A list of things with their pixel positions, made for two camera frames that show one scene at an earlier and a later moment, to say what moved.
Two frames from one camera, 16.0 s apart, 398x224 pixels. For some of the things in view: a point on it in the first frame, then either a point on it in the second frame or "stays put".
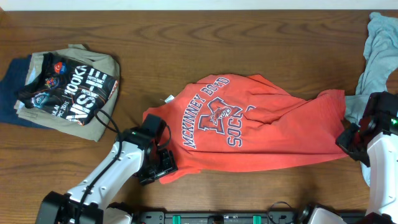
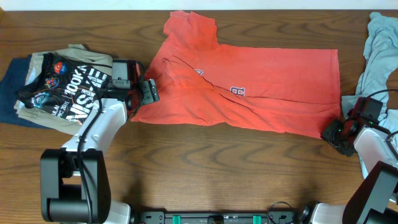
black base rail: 161,217 stays put
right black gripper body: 348,143 → 333,135
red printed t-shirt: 224,122 → 201,83
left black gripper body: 166,162 → 149,92
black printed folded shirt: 73,89 stays put
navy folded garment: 14,80 stays put
